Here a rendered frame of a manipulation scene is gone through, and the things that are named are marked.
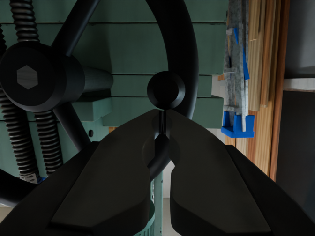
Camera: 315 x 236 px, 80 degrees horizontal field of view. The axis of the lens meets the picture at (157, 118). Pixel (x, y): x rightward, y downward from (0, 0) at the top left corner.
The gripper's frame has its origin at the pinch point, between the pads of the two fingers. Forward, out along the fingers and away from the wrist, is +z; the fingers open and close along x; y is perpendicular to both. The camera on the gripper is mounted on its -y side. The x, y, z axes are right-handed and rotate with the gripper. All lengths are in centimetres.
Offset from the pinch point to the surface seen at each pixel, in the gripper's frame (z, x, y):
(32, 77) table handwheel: 4.2, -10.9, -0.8
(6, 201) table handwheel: 1.0, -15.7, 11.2
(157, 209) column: 38, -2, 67
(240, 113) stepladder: 93, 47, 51
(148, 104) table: 21.5, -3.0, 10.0
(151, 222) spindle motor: 22, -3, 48
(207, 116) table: 20.7, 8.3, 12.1
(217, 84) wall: 267, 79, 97
